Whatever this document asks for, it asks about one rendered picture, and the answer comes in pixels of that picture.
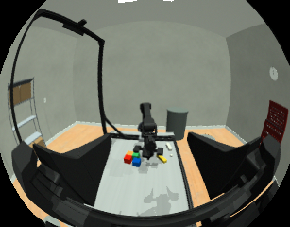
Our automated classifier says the yellow rectangular bar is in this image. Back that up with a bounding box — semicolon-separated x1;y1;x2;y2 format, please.
156;155;167;163

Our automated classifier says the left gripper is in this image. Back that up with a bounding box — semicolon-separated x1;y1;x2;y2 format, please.
133;145;163;156

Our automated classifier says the red cube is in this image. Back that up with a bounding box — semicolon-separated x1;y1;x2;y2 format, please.
124;155;132;164

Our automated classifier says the blue cube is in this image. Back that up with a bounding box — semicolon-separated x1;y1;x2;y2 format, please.
132;158;141;167

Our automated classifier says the green cube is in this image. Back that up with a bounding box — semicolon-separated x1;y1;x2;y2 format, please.
132;152;140;160

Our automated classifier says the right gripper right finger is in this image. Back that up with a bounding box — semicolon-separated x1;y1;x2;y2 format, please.
187;132;262;200

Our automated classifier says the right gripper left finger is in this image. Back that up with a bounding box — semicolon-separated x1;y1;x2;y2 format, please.
32;133;112;207

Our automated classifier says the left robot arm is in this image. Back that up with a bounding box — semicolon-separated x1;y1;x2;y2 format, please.
140;103;158;158

